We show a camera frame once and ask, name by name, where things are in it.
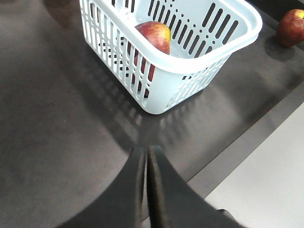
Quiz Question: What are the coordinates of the left gripper black left finger holding basket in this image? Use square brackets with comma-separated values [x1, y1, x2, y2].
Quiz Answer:
[59, 147, 145, 228]

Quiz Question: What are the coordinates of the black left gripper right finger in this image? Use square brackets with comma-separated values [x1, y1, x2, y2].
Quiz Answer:
[147, 145, 241, 228]

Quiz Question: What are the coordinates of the red yellow apple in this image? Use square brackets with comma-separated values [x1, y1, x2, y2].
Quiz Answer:
[275, 9, 304, 48]
[127, 21, 171, 98]

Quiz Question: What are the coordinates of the light blue plastic basket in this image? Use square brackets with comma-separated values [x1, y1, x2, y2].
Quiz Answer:
[79, 0, 262, 114]

